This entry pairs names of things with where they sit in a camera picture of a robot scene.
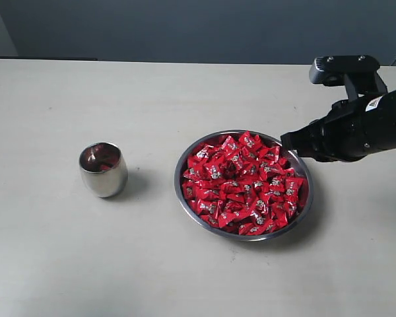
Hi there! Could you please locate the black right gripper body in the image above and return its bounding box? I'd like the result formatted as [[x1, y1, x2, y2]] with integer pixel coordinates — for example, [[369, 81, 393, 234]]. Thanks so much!
[[312, 98, 383, 162]]

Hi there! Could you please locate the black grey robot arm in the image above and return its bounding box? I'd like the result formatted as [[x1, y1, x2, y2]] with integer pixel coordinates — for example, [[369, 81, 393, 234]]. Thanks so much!
[[280, 90, 396, 162]]

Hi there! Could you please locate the pile of red candies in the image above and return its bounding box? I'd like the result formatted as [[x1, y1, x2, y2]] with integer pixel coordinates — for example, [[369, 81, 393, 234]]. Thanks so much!
[[182, 130, 301, 236]]

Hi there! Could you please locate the metal bowl of red candies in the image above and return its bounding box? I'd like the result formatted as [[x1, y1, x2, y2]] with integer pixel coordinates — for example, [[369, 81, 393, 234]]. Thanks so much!
[[174, 129, 315, 242]]

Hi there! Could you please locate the stainless steel cup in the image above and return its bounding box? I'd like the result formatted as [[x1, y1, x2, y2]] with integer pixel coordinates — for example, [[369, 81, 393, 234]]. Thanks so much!
[[79, 142, 128, 198]]

